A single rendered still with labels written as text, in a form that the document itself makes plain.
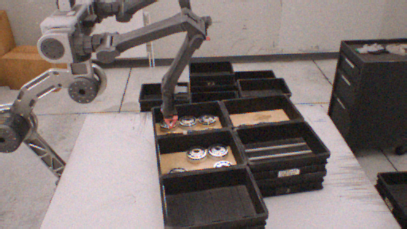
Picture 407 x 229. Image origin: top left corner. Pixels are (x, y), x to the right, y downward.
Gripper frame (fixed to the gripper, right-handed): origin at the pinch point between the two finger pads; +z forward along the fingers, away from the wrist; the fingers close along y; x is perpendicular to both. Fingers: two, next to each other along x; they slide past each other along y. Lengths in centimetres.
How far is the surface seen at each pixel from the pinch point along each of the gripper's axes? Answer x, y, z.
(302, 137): -68, -18, 10
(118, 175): 30.0, -4.0, 24.9
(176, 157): -0.2, -14.1, 11.3
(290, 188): -49, -43, 18
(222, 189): -14.7, -42.9, 10.7
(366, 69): -153, 43, 9
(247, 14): -149, 261, 34
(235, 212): -16, -58, 10
